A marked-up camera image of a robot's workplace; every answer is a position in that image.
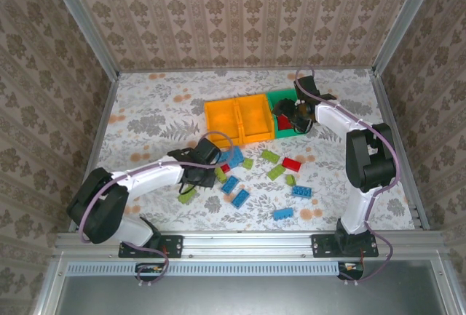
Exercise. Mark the small lime green lego brick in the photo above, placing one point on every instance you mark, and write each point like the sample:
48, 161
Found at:
247, 163
291, 180

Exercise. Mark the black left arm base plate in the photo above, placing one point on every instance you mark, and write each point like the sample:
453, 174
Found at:
174, 246

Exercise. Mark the aluminium right side rail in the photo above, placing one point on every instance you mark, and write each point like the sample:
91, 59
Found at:
383, 93

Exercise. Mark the floral patterned table cover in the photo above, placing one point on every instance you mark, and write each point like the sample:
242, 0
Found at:
255, 217

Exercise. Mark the aluminium front frame rail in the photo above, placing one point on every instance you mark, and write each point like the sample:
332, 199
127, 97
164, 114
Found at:
247, 244

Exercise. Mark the grey metal lower panel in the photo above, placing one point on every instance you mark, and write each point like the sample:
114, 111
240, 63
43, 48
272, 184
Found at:
247, 297

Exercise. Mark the green plastic bin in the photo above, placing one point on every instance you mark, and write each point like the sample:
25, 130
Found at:
285, 134

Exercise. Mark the aluminium left frame post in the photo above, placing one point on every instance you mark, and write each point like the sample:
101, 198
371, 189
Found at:
84, 24

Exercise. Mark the large blue lego brick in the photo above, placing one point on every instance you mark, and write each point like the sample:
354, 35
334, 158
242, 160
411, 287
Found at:
236, 155

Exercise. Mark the aluminium frame post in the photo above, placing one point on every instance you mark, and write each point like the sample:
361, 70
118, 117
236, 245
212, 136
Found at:
84, 24
405, 20

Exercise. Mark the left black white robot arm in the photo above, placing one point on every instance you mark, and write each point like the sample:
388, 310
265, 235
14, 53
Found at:
153, 178

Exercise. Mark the aluminium right frame post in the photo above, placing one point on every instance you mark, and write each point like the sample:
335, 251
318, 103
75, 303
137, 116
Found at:
405, 20

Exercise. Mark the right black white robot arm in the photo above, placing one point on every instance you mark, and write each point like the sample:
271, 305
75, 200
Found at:
367, 162

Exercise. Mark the small red lego brick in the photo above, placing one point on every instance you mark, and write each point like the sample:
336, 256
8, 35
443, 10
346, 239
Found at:
225, 168

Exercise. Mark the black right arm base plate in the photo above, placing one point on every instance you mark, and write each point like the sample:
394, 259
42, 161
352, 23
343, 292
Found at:
320, 246

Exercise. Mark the aluminium left side rail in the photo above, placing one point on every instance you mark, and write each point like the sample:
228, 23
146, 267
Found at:
95, 147

